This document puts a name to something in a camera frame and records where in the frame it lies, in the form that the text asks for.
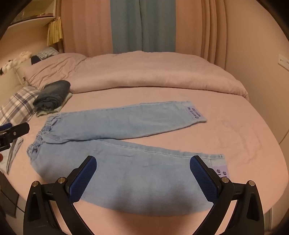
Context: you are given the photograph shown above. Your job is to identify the plush toy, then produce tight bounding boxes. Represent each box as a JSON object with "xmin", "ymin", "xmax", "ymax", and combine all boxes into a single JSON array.
[{"xmin": 1, "ymin": 51, "xmax": 32, "ymax": 75}]

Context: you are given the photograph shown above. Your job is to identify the light blue garment at edge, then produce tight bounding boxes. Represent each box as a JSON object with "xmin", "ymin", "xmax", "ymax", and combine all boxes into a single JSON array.
[{"xmin": 0, "ymin": 138, "xmax": 23, "ymax": 174}]

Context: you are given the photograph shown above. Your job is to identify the pink curtain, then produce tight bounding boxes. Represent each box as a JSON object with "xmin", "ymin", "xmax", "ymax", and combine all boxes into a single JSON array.
[{"xmin": 60, "ymin": 0, "xmax": 113, "ymax": 57}]

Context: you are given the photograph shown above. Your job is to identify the blue curtain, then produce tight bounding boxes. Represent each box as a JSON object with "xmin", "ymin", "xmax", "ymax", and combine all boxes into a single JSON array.
[{"xmin": 110, "ymin": 0, "xmax": 176, "ymax": 54}]

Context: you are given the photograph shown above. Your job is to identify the yellow fringed lamp shade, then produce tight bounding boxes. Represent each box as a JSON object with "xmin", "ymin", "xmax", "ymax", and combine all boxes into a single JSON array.
[{"xmin": 47, "ymin": 17, "xmax": 63, "ymax": 46}]

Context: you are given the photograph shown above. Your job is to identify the folded dark denim jeans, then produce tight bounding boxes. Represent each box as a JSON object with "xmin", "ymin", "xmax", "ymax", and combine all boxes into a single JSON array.
[{"xmin": 33, "ymin": 80, "xmax": 71, "ymax": 112}]

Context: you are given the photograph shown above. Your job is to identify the white wall power strip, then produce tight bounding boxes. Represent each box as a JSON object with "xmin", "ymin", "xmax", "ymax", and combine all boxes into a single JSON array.
[{"xmin": 278, "ymin": 54, "xmax": 289, "ymax": 71}]

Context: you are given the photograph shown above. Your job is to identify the folded pale green garment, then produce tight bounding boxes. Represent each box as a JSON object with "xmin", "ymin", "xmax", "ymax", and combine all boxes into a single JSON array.
[{"xmin": 35, "ymin": 91, "xmax": 74, "ymax": 117}]

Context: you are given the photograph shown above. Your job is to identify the pink duvet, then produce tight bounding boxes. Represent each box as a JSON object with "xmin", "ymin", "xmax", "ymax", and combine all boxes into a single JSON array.
[{"xmin": 67, "ymin": 51, "xmax": 249, "ymax": 99}]

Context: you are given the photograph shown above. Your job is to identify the plaid pillow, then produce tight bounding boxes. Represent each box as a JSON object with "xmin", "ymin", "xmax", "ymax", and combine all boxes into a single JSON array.
[{"xmin": 1, "ymin": 86, "xmax": 39, "ymax": 126}]

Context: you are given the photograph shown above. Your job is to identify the light blue denim pants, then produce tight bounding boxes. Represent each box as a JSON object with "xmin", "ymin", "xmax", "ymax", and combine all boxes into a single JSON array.
[{"xmin": 26, "ymin": 100, "xmax": 230, "ymax": 217}]

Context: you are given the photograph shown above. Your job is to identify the pink pillow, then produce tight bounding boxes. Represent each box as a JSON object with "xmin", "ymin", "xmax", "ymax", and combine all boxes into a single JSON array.
[{"xmin": 23, "ymin": 53, "xmax": 87, "ymax": 90}]

